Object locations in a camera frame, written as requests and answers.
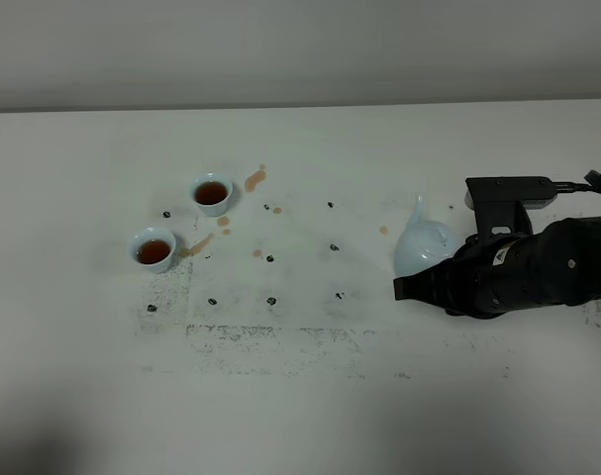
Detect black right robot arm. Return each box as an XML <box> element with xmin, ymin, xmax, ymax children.
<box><xmin>393</xmin><ymin>217</ymin><xmax>601</xmax><ymax>320</ymax></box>

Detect black braided cable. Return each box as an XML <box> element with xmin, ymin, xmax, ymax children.
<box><xmin>554</xmin><ymin>169</ymin><xmax>601</xmax><ymax>202</ymax></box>

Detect near light blue teacup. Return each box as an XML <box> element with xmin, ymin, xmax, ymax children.
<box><xmin>128</xmin><ymin>228</ymin><xmax>176</xmax><ymax>274</ymax></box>

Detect far light blue teacup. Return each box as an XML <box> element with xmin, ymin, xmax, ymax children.
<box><xmin>190</xmin><ymin>173</ymin><xmax>234</xmax><ymax>217</ymax></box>

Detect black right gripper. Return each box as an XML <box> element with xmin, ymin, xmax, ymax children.
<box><xmin>393</xmin><ymin>220</ymin><xmax>577</xmax><ymax>320</ymax></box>

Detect light blue teacup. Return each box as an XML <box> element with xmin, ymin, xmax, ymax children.
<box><xmin>128</xmin><ymin>228</ymin><xmax>176</xmax><ymax>274</ymax></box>
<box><xmin>190</xmin><ymin>173</ymin><xmax>234</xmax><ymax>217</ymax></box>

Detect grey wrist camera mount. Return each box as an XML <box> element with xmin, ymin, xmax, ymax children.
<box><xmin>465</xmin><ymin>176</ymin><xmax>557</xmax><ymax>241</ymax></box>

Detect light blue porcelain teapot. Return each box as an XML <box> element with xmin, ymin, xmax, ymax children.
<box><xmin>393</xmin><ymin>194</ymin><xmax>460</xmax><ymax>277</ymax></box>

